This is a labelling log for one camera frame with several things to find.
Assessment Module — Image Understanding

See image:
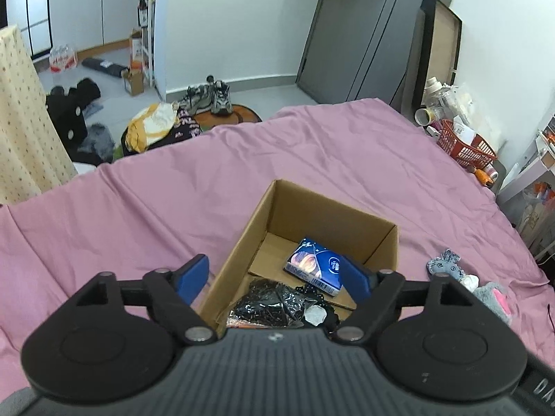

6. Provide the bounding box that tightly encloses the grey patterned sock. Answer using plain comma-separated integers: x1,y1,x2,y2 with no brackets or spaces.
426,249,466,282

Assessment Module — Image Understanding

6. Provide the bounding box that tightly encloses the grey pink plush toy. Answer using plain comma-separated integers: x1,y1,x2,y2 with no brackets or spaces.
473,282,512,326

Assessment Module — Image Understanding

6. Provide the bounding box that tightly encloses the blue packaged box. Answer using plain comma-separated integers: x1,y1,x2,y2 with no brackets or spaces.
284,237,342,297

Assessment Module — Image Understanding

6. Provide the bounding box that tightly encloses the open cardboard box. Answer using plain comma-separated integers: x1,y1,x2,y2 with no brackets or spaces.
199,179,398,333

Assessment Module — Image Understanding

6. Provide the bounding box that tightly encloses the white rolled sock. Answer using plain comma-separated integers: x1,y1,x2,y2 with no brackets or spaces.
459,274,480,293

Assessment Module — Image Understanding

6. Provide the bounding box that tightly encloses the purple bed sheet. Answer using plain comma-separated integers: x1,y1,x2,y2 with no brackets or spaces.
1,99,554,396

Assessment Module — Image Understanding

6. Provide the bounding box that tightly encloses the orange bottle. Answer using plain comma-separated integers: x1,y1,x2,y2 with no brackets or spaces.
473,167,498,188

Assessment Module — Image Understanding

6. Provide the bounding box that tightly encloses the yellow white clothes pile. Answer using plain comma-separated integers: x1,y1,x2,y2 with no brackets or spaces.
120,102,202,157

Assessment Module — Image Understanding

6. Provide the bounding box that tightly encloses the red plastic basket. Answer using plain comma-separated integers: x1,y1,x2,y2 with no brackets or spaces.
436,119,498,169

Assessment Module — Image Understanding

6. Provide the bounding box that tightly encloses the beige dotted curtain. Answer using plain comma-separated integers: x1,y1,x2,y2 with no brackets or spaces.
0,25,77,206

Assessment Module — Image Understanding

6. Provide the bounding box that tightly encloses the pair of sneakers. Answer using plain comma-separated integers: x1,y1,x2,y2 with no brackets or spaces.
175,75,233,116

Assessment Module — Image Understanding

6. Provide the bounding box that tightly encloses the clear plastic jar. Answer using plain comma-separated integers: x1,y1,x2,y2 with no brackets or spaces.
422,77,455,119

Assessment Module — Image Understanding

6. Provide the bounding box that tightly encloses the grey door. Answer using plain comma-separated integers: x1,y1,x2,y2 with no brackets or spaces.
295,0,454,105

